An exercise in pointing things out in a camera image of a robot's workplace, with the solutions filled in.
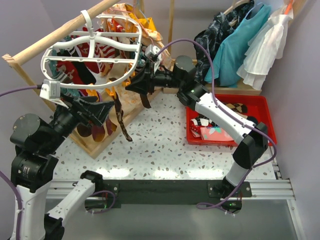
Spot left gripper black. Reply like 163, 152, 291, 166
42, 90, 115, 152

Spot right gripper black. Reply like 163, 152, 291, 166
125, 59, 184, 96

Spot purple striped sock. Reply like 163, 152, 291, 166
105, 117, 117, 136

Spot brown argyle sock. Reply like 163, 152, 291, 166
225, 103, 248, 115
112, 93, 133, 142

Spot brown sock grey cuff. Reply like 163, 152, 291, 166
76, 123, 92, 138

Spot white round clip hanger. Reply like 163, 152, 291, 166
40, 10, 143, 89

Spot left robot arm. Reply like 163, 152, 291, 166
10, 96, 114, 240

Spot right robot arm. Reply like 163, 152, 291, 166
126, 55, 268, 197

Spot brown striped hanging sock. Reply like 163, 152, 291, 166
139, 94, 151, 109

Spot floral cream garment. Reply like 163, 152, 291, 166
100, 2, 173, 117

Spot black sock white stripes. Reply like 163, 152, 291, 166
59, 47, 96, 85

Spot red white striped sock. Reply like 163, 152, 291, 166
57, 29, 118, 76

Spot dark patterned garment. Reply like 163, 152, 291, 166
178, 0, 260, 96

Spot pink teal sock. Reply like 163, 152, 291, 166
200, 127, 233, 143

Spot teal dress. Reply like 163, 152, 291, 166
204, 3, 272, 87

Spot wooden clothes rack left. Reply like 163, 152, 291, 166
1, 0, 161, 160

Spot wooden clothes rack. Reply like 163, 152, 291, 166
1, 0, 161, 160
162, 0, 310, 96

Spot navy blue sock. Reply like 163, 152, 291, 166
245, 116, 259, 125

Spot red plastic tray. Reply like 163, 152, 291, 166
186, 94, 277, 147

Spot white pleated dress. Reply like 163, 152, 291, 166
236, 4, 294, 91

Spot wooden clothes rack right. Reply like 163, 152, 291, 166
162, 0, 310, 96

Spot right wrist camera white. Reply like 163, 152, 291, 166
145, 44, 162, 73

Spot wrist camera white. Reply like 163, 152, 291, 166
39, 79, 68, 108
145, 44, 162, 73

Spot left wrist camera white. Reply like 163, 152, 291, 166
39, 79, 68, 108

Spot black mounting rail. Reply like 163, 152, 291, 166
90, 177, 253, 212

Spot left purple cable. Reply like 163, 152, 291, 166
0, 84, 43, 240

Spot purple cable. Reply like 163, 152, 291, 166
0, 84, 43, 240
156, 38, 278, 210

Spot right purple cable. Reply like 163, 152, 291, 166
156, 38, 278, 210

